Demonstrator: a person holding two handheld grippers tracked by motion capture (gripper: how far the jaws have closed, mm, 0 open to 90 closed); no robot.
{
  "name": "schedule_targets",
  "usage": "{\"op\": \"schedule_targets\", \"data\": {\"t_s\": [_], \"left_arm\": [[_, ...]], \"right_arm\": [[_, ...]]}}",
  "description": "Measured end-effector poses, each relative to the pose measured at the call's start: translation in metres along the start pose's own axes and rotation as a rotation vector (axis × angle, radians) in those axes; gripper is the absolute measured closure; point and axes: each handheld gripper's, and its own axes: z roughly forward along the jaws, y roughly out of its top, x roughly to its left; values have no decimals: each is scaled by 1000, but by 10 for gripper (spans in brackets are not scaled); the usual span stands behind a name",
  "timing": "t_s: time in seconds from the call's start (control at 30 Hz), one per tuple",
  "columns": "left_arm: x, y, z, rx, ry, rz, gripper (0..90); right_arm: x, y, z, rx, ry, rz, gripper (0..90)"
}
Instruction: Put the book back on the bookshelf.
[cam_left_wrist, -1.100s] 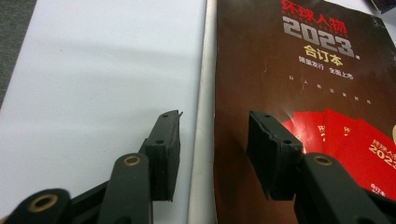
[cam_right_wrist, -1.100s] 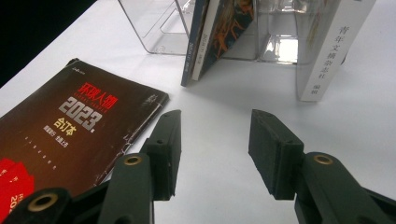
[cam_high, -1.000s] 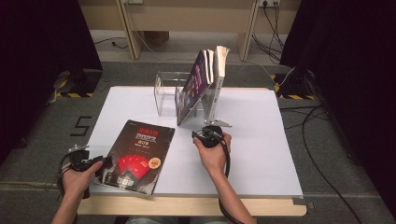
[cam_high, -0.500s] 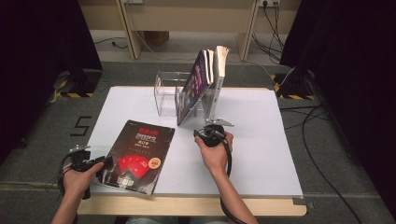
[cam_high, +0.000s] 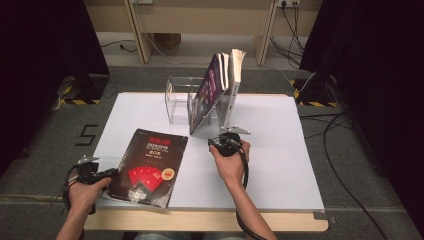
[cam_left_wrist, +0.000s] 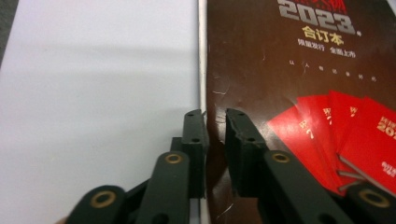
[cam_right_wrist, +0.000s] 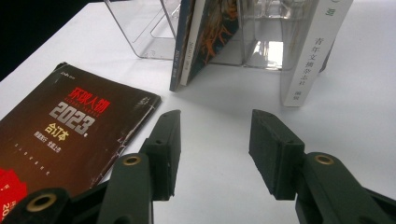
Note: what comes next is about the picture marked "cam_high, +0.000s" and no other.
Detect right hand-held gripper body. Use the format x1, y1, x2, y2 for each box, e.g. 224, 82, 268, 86
214, 125, 252, 158

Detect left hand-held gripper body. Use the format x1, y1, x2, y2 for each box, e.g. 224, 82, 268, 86
76, 154, 101, 184

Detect black and red magazine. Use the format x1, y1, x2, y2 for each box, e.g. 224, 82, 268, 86
108, 128, 189, 209

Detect clear acrylic magazine rack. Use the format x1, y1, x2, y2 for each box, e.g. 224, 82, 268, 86
164, 76, 234, 129

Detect white magazine with picture grid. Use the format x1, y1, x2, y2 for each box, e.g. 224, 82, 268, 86
217, 48, 247, 136

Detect person's right hand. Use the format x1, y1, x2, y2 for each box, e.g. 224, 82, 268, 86
209, 139, 251, 188

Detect person's left hand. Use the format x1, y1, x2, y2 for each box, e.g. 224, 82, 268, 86
68, 176, 112, 216

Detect white board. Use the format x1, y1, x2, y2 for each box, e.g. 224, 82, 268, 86
73, 92, 325, 212

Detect black stand base striped tape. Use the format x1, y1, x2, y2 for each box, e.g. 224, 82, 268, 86
289, 76, 338, 108
61, 74, 111, 105

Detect black curtain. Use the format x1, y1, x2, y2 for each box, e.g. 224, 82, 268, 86
299, 0, 424, 234
0, 0, 111, 178

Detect beige wooden desk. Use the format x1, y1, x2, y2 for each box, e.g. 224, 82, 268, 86
83, 0, 324, 66

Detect right hand-held gripper black cable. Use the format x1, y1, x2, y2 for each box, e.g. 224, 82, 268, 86
235, 146, 268, 240

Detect hand-held gripper black cable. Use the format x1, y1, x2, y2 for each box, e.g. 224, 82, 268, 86
62, 164, 81, 214
235, 146, 268, 240

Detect left hand-held gripper black cable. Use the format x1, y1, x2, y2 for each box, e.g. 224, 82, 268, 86
62, 164, 81, 214

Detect black cables on carpet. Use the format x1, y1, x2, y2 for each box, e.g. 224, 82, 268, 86
299, 113, 354, 140

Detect long black cable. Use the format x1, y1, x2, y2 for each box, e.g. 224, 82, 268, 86
322, 112, 389, 240

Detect black cable bundle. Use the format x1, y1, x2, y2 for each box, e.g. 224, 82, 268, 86
269, 1, 306, 69

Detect thin white cable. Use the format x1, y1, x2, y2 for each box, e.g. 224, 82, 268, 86
143, 32, 317, 94

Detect black cable with plug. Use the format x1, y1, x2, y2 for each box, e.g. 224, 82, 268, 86
100, 39, 138, 54

